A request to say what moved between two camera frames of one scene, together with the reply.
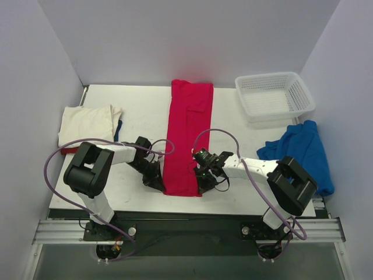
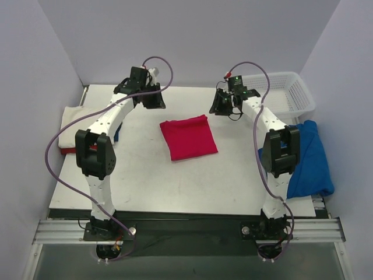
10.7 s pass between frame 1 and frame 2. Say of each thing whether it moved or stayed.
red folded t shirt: stayed
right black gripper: moved
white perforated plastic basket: stayed
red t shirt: moved
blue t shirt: stayed
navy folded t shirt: stayed
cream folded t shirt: stayed
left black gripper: moved
